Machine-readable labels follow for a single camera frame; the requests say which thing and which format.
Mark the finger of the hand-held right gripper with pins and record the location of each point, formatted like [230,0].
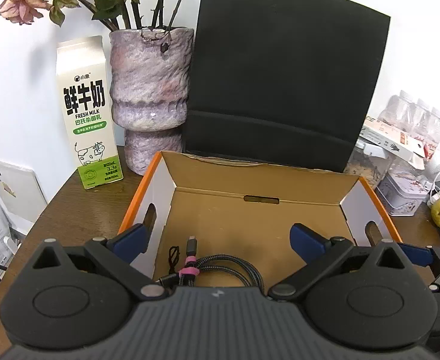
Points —
[415,254]

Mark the flat white paper box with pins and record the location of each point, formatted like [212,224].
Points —
[388,137]

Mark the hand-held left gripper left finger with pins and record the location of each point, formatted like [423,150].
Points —
[129,242]

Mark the pale printed tin box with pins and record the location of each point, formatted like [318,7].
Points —
[403,193]

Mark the clear plastic food container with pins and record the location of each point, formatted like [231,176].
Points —
[370,167]

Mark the purple stone-look vase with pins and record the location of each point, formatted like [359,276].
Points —
[150,93]

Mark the white green milk carton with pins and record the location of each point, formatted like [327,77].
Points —
[90,120]

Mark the black paper bag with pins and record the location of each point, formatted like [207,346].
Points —
[280,82]

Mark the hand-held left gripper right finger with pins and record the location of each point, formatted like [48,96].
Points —
[306,243]

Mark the orange cardboard box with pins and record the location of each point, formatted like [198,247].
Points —
[250,217]

